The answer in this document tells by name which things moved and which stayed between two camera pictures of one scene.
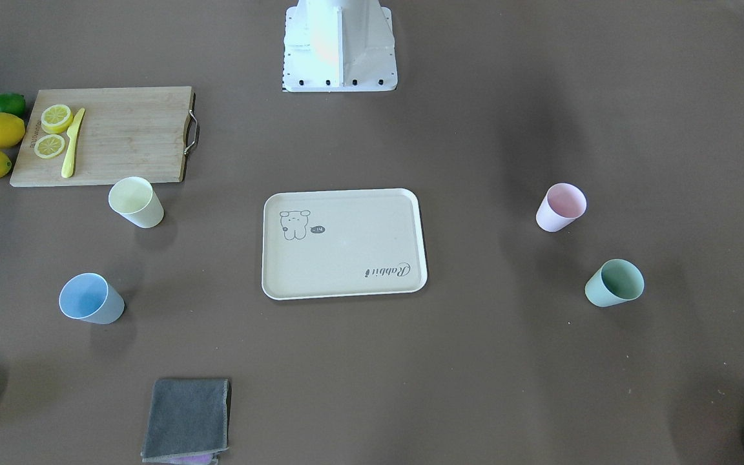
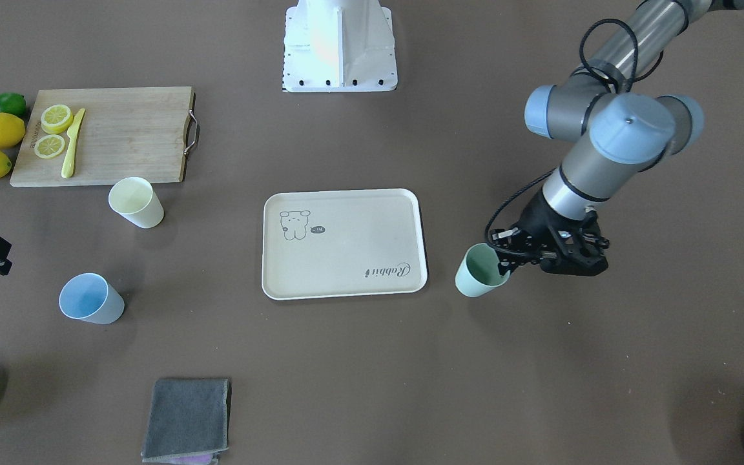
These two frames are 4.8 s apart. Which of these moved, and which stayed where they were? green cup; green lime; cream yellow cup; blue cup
Moved: green cup
Stayed: cream yellow cup; green lime; blue cup
